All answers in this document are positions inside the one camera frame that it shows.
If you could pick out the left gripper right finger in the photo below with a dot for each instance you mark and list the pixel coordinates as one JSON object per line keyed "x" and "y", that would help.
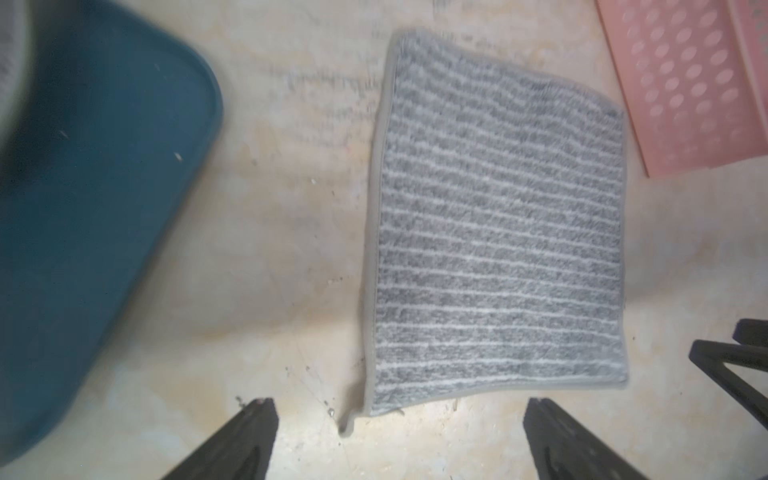
{"x": 562, "y": 448}

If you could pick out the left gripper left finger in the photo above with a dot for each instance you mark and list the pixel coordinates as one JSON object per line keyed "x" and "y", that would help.
{"x": 240, "y": 449}

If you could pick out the grey striped square dishcloth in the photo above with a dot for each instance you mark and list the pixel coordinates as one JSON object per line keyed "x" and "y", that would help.
{"x": 494, "y": 244}

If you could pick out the pink plastic basket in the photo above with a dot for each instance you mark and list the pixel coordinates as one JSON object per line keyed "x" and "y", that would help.
{"x": 694, "y": 79}

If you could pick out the teal rubber mat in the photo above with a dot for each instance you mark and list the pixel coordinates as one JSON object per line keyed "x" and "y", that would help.
{"x": 121, "y": 117}

